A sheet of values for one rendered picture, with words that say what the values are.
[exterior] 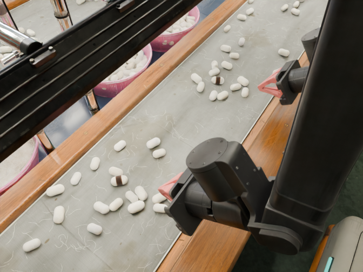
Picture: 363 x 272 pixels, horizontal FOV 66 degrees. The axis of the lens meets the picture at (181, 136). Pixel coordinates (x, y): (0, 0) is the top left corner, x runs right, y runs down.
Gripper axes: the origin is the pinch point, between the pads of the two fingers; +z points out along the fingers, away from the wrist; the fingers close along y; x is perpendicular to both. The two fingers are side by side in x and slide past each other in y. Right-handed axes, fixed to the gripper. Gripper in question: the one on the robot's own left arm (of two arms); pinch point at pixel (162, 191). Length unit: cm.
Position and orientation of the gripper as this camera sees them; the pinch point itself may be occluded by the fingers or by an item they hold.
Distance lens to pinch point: 52.0
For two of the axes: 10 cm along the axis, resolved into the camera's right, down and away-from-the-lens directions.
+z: -6.5, 0.3, 7.6
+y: -5.6, 6.6, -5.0
